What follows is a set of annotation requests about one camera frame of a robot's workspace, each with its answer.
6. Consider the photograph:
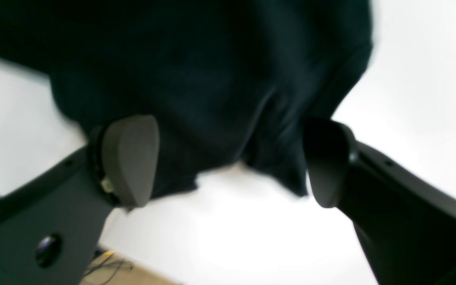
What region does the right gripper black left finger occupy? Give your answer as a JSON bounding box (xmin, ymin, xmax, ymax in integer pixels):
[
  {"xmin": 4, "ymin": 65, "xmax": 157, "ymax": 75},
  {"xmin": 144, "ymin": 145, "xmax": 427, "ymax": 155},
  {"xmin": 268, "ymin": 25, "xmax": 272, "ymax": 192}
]
[{"xmin": 0, "ymin": 115, "xmax": 160, "ymax": 285}]

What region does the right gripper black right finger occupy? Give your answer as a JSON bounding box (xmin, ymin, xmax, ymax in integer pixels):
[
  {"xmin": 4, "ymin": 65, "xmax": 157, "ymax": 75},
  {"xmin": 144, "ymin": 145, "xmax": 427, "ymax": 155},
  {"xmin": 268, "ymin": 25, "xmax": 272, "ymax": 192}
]
[{"xmin": 303, "ymin": 118, "xmax": 456, "ymax": 285}]

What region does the black t-shirt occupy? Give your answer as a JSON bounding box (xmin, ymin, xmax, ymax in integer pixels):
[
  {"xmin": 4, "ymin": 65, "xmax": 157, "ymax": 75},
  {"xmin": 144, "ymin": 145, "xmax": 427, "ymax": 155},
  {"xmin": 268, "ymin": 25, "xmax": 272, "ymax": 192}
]
[{"xmin": 0, "ymin": 0, "xmax": 373, "ymax": 198}]

